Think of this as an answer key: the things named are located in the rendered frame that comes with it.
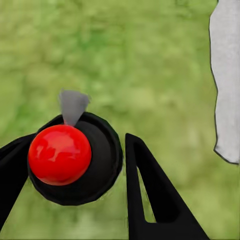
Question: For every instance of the insectifuge atomizer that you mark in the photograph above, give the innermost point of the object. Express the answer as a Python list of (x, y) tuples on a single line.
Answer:
[(76, 157)]

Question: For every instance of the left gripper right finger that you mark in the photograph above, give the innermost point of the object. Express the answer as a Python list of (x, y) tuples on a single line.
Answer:
[(174, 220)]

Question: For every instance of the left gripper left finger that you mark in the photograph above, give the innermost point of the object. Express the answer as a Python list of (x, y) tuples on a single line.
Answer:
[(13, 173)]

